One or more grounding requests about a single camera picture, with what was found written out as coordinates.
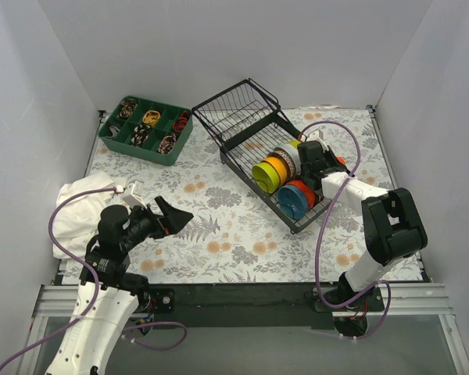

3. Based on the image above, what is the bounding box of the red orange bowl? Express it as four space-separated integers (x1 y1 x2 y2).
336 156 346 167

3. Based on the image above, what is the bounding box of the lime green bowl back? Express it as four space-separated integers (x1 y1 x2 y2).
289 140 301 148

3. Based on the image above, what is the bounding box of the lime green bowl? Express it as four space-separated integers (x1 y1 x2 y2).
289 140 301 148
252 162 281 194

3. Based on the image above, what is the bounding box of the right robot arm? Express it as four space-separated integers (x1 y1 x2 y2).
297 141 428 311

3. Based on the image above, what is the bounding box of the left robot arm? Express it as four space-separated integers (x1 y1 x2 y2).
46 196 193 374

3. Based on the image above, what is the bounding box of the white bowl left row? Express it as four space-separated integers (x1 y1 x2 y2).
275 143 300 169

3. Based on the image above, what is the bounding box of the orange bowl front right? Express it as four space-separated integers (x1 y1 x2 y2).
288 180 317 208

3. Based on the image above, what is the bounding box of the yellow orange bowl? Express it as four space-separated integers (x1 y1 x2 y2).
263 156 289 184

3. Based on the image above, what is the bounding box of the brown patterned bowl left row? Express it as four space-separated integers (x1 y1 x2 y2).
271 149 296 177

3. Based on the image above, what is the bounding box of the blue bowl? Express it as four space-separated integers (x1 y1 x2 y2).
277 185 310 220

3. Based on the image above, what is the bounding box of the lime green bowl front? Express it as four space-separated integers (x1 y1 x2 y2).
252 162 281 194

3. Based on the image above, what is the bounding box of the floral patterned table mat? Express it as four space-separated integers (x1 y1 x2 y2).
62 108 431 285

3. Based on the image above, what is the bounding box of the white crumpled cloth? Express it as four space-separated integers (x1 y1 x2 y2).
52 172 126 258

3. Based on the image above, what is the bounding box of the pink floral rolled belt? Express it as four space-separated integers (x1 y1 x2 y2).
157 133 178 155

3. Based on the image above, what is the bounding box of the green compartment organizer tray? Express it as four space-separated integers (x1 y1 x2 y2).
98 95 193 166

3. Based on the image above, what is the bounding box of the dark floral rolled belt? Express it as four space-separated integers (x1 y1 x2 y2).
130 123 152 148

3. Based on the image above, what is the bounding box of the red black rolled belt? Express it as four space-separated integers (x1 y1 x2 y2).
172 110 191 134

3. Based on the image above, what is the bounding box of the yellow rolled belt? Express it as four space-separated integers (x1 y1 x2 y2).
141 109 161 127

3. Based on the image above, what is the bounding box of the grey rolled belt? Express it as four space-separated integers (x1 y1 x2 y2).
103 125 120 139

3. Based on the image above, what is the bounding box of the brown patterned rolled belt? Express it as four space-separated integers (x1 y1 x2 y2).
116 98 138 120

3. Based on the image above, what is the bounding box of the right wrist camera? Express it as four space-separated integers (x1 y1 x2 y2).
299 129 329 152

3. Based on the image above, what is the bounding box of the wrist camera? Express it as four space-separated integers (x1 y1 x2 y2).
299 129 329 152
122 180 146 209

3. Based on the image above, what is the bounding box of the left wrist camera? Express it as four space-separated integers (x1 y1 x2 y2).
122 180 146 209

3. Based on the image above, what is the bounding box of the black wire dish rack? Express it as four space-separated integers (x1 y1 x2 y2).
192 78 330 234

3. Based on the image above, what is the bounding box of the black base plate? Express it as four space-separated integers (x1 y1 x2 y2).
142 281 386 330

